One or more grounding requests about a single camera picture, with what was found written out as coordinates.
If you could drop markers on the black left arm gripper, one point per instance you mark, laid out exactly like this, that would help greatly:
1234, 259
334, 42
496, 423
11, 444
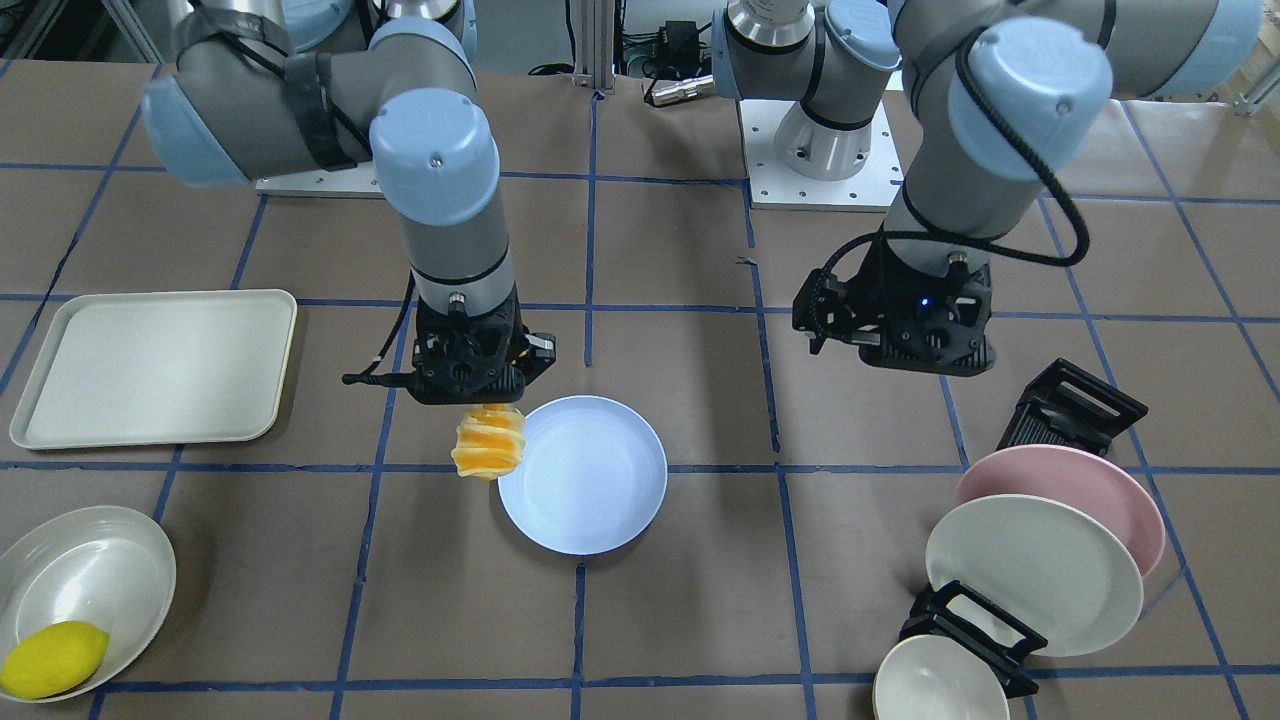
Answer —
868, 293

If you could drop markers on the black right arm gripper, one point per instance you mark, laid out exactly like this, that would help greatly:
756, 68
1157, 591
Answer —
541, 351

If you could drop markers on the twisted bread roll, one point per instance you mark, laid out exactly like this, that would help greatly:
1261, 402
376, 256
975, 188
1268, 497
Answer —
490, 441

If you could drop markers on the light blue plate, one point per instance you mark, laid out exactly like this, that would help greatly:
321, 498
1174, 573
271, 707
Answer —
593, 478

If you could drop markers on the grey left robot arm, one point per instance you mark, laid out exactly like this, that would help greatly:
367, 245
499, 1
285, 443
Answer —
1005, 93

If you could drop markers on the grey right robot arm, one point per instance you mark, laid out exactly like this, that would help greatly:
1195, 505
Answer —
243, 104

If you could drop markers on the black plate rack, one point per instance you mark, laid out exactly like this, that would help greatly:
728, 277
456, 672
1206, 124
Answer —
1063, 406

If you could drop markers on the pink plate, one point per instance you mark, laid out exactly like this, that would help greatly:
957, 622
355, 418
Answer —
1084, 481

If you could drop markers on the cream white plate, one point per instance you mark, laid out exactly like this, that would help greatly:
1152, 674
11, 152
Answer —
1050, 566

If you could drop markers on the white rectangular tray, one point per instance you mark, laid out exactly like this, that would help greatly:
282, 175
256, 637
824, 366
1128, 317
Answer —
160, 368

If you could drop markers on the cream white bowl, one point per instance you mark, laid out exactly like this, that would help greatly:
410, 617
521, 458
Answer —
931, 677

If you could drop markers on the black power adapter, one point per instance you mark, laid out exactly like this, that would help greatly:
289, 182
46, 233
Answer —
679, 43

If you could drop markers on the white shallow bowl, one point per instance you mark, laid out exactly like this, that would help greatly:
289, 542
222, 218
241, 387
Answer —
108, 566

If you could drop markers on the yellow lemon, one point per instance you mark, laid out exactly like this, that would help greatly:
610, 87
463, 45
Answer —
54, 660

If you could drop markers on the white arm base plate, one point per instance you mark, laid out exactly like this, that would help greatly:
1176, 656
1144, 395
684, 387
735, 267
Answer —
795, 164
354, 183

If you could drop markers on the aluminium frame post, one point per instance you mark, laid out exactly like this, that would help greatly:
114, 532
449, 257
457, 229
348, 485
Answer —
597, 30

